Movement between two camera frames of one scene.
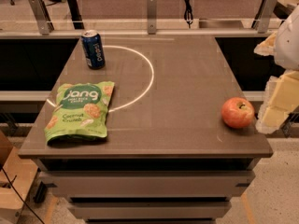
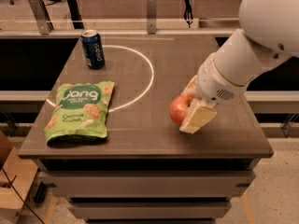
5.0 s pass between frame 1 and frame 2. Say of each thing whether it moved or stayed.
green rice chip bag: stayed
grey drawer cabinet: stayed
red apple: moved
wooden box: stayed
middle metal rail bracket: stayed
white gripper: moved
